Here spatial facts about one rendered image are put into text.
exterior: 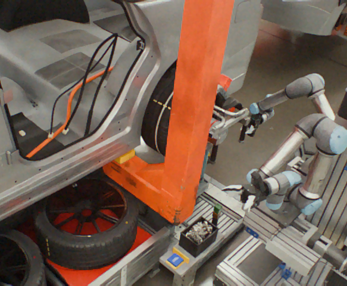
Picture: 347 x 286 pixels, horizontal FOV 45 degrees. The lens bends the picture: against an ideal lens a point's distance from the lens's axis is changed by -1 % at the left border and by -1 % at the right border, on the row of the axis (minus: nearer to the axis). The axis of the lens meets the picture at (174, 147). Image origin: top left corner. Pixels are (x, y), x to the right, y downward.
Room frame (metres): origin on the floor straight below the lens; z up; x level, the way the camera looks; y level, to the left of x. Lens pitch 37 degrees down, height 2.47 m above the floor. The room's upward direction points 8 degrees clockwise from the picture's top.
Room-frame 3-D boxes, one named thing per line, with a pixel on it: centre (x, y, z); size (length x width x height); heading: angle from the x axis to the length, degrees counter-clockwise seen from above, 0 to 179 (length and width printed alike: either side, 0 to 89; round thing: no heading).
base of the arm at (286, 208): (1.78, -0.64, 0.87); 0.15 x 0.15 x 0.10
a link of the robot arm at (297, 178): (1.78, -0.65, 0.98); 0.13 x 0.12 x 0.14; 37
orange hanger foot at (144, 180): (2.10, 0.21, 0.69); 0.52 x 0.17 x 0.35; 54
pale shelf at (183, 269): (1.72, -0.20, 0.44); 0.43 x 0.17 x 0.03; 144
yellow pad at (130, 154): (2.20, 0.35, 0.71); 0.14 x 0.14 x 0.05; 54
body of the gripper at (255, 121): (2.57, -0.54, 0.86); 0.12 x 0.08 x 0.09; 144
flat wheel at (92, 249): (1.88, 0.50, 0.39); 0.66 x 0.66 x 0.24
